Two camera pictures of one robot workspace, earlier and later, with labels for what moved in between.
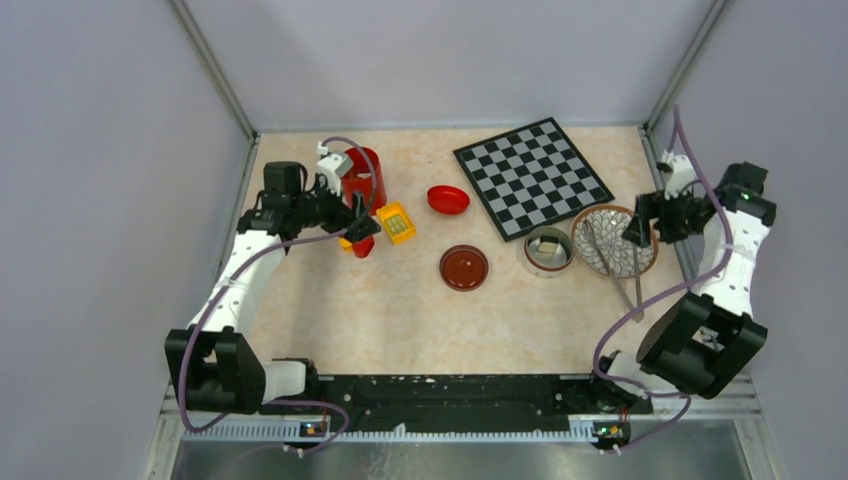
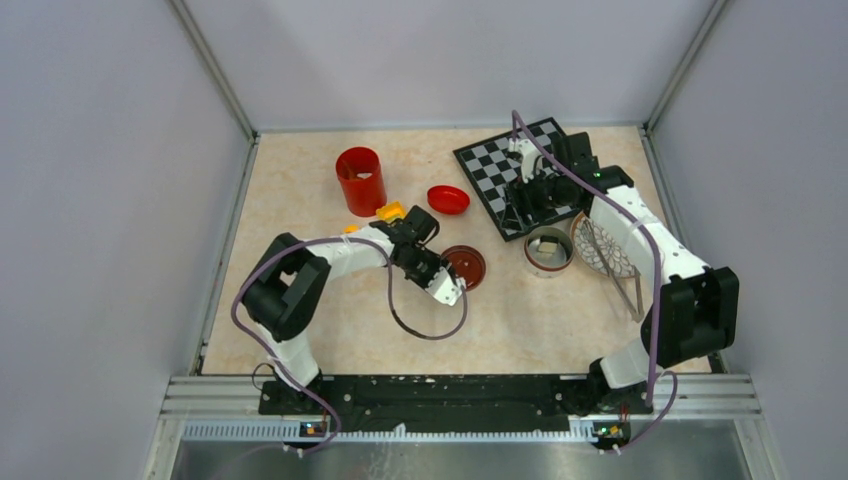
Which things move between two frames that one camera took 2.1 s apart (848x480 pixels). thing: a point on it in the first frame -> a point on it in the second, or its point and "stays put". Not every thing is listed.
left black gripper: x=355 y=222 -> x=437 y=263
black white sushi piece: x=548 y=244 stays put
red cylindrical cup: x=364 y=177 stays put
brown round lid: x=463 y=268 stays put
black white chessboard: x=530 y=178 stays put
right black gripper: x=649 y=206 -> x=520 y=204
